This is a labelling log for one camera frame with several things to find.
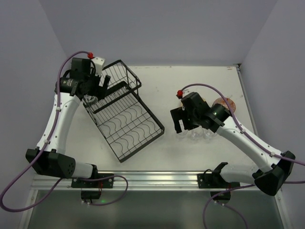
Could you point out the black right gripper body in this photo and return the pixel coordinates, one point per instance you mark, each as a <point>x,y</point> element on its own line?
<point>180,114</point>

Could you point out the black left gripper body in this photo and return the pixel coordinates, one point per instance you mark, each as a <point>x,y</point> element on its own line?
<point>99,86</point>

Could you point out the clear glass cup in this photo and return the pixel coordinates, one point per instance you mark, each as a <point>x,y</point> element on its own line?
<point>183,133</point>
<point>197,134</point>
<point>90,100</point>
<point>209,135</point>

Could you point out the blue patterned bowl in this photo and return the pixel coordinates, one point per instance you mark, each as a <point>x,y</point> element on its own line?
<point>227,102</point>

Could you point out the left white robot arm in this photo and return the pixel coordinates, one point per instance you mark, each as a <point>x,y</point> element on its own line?
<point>49,158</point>

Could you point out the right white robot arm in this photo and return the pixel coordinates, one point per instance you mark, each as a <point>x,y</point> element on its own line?
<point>270,167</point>

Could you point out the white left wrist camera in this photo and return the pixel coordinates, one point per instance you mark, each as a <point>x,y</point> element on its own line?
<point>99,64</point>

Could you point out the black wire dish rack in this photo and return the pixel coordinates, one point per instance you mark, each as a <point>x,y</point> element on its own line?
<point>124,120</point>

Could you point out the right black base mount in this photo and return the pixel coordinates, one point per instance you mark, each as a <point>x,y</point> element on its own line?
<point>207,180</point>

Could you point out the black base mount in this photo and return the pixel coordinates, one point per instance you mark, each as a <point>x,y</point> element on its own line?
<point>207,180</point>
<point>93,182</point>

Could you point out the aluminium mounting rail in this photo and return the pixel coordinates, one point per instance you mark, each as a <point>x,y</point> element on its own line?
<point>137,181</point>

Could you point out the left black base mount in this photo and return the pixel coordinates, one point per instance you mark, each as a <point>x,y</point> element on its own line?
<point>93,182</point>

